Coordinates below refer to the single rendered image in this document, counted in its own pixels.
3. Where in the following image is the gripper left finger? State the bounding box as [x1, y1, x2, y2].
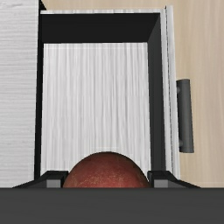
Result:
[12, 170, 70, 189]

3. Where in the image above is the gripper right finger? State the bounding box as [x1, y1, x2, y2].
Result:
[147, 170, 201, 189]

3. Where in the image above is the open cabinet drawer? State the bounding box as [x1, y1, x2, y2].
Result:
[33, 4, 195, 181]

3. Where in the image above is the cabinet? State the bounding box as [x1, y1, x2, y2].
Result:
[0, 0, 47, 188]

